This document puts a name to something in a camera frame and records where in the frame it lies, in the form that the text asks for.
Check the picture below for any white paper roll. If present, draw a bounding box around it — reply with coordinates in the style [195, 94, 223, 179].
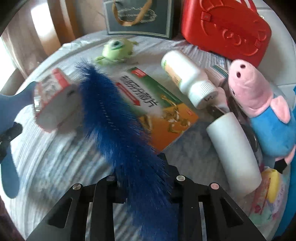
[206, 113, 262, 197]

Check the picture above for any small white teal box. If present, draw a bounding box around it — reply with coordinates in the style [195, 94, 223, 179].
[204, 65, 228, 87]

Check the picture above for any pink pig plush blue body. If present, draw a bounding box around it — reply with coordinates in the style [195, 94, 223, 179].
[228, 59, 295, 173]

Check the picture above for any light blue boomerang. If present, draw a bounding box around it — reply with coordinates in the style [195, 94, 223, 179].
[0, 81, 37, 199]

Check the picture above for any striped grey bed sheet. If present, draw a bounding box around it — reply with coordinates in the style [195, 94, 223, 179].
[1, 31, 231, 240]

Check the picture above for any blue fluffy duster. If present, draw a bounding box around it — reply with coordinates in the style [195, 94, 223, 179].
[76, 61, 178, 240]

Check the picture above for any white medicine bottle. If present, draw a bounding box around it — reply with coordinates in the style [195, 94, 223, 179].
[161, 50, 218, 109]

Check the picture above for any colourful pink toy packet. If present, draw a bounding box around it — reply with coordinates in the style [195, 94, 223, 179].
[248, 167, 288, 227]

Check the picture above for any green orange medicine box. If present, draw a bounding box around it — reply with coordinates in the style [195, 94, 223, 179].
[111, 67, 199, 152]

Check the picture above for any red plastic carry case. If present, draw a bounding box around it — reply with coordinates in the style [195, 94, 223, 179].
[181, 0, 271, 67]

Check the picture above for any dark green gift bag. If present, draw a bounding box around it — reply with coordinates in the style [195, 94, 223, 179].
[103, 0, 175, 39]

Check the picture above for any pink white small box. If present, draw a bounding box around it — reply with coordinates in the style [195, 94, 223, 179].
[34, 68, 81, 133]

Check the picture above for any wooden headboard frame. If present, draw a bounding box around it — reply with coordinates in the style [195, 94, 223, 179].
[31, 1, 82, 56]

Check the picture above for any green one-eyed monster plush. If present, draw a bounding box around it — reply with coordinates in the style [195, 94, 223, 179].
[95, 38, 138, 65]

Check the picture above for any blue storage bin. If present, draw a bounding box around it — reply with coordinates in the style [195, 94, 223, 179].
[273, 157, 296, 241]

